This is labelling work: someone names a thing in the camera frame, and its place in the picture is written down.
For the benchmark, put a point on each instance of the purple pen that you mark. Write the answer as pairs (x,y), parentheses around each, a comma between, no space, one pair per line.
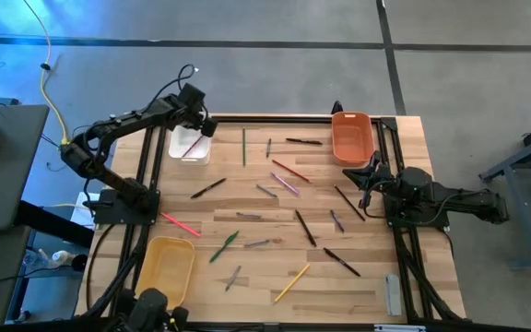
(285,183)

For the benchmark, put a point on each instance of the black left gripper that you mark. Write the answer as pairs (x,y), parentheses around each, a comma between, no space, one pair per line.
(192,99)

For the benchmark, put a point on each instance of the white plastic bin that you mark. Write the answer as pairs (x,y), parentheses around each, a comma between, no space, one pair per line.
(178,147)

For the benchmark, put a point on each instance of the orange plastic bin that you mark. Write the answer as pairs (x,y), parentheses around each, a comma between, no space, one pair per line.
(353,138)

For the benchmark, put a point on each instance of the black aluminium frame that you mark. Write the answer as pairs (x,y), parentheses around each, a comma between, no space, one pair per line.
(270,119)

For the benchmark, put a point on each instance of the green pen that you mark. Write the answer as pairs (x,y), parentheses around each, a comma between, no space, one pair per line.
(224,246)

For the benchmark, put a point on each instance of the white bottle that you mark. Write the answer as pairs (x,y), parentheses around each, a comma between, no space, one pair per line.
(62,256)

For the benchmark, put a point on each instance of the black bulky device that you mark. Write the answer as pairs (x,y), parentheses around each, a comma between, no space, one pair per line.
(148,309)

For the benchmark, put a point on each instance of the green pencil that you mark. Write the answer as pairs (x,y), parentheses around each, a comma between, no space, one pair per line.
(244,147)

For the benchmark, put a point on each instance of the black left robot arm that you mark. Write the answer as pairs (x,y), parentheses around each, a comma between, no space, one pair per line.
(122,122)

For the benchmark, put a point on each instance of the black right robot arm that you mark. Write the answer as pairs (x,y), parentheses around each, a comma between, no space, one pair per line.
(468,200)

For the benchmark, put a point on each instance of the silver aluminium bar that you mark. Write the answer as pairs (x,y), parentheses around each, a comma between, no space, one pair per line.
(399,328)

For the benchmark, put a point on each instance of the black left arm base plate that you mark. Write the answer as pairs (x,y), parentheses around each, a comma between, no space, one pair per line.
(122,216)

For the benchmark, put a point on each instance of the dark red pencil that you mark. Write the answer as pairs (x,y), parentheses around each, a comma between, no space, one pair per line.
(192,146)

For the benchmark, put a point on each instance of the light grey stapler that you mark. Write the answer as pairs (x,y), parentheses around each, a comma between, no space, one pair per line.
(392,295)

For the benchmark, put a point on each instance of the purple crayon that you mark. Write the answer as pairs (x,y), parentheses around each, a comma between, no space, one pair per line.
(337,221)

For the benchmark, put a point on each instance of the yellow pencil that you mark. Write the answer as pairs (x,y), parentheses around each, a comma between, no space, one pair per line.
(291,283)

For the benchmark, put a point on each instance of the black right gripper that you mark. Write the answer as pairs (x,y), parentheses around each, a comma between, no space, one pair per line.
(378,177)

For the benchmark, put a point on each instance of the black round cap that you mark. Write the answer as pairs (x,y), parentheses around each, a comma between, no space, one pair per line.
(79,262)

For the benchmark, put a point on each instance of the grey desk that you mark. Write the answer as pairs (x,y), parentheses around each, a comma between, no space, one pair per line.
(3,184)

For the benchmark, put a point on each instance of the dark brown pencil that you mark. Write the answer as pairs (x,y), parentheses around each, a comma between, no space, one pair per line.
(349,203)

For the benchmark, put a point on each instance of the blue-grey metal table frame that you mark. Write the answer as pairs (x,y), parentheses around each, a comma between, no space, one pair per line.
(516,216)

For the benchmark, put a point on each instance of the pink pencil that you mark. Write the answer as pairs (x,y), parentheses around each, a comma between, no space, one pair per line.
(180,224)

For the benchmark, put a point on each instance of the black pen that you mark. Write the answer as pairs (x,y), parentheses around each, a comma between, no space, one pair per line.
(303,141)
(305,228)
(208,188)
(341,262)

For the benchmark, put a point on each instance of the white paper sheet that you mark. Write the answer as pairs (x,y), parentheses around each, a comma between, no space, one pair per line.
(81,212)

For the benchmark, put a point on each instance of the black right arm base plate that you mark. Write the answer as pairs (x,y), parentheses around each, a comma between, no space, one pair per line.
(431,221)

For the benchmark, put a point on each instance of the yellow plastic bin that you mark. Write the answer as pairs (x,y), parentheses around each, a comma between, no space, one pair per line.
(166,269)

